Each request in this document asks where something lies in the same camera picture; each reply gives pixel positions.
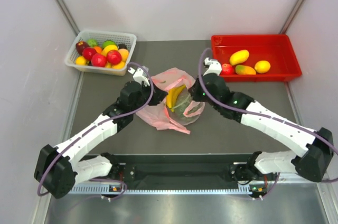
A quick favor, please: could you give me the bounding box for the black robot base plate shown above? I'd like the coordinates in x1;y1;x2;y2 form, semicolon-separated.
105;154;282;184

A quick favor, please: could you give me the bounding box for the green lime in basket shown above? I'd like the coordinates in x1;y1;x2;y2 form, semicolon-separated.
86;39;99;47

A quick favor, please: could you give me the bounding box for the green apple in basket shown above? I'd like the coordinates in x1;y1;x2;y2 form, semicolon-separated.
102;40;116;49

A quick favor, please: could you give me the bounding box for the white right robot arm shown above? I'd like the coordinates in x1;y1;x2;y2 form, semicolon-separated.
189;73;334;182

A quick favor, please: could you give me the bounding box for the small orange in basket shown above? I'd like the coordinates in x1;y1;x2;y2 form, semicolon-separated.
94;46;103;54

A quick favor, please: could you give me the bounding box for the white perforated plastic basket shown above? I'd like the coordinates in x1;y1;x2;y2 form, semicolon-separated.
65;31;137;76

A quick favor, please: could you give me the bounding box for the red plastic tray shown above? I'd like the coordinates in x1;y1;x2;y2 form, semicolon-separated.
211;34;302;82

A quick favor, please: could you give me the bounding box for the yellow banana in basket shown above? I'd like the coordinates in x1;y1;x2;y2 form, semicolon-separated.
102;45;118;56

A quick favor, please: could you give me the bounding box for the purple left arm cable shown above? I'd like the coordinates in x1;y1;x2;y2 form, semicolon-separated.
36;61;155;197

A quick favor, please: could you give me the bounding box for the red apple middle in basket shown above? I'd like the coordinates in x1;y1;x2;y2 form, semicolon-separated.
91;53;107;67

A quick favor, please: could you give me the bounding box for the pink translucent plastic bag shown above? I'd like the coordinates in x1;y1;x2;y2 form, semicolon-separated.
136;68;205;135

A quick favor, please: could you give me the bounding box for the yellow mango in tray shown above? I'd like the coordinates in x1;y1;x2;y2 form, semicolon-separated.
229;50;250;66

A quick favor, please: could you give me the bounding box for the dark fruit back in basket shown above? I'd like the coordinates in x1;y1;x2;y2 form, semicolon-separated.
118;43;128;50

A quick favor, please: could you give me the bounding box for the dark red fruit in basket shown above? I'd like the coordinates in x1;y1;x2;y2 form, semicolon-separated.
75;41;90;55

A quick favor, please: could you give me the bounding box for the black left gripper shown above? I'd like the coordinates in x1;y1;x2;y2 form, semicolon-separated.
131;80;167;113

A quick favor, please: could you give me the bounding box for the red apple in tray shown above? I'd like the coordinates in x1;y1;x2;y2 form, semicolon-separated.
221;63;235;76

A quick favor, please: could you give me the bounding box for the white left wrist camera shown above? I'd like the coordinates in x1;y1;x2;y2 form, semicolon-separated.
128;66;150;87

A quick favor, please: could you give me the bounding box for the yellow fruit front in basket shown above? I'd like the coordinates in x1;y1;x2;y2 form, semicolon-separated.
111;61;125;69

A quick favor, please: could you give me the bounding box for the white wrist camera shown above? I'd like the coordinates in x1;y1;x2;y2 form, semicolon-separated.
203;58;222;76
128;66;150;87

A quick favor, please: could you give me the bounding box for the orange green mango in tray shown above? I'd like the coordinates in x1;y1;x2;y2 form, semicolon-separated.
235;64;256;75

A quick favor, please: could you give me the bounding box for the yellow lemon in basket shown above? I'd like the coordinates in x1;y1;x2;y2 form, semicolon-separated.
75;56;88;66

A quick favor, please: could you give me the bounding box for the orange peach in basket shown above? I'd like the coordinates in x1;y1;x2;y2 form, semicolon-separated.
118;49;129;62

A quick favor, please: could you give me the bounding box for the red apple in basket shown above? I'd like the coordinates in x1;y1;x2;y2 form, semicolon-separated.
82;47;97;61
91;53;107;67
106;50;122;65

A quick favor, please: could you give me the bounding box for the green netted melon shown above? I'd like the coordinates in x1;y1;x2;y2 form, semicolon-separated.
173;88;204;126

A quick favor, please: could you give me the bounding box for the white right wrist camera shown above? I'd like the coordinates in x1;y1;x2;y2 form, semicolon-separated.
203;58;222;76

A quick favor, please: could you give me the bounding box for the grey slotted cable duct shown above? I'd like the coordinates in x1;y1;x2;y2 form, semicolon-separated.
71;183;267;195

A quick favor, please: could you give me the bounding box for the yellow lemon in tray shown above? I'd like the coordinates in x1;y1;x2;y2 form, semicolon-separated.
254;60;271;74

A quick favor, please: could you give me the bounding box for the red apple right in basket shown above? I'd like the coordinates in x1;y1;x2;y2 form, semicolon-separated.
106;50;122;65

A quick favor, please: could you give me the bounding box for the red apple left in basket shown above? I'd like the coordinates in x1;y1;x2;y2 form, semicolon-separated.
82;47;97;61

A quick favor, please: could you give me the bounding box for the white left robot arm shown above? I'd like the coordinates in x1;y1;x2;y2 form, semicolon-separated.
34;81;167;199

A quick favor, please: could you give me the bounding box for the yellow banana bunch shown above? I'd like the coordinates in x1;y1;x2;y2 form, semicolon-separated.
166;85;186;111

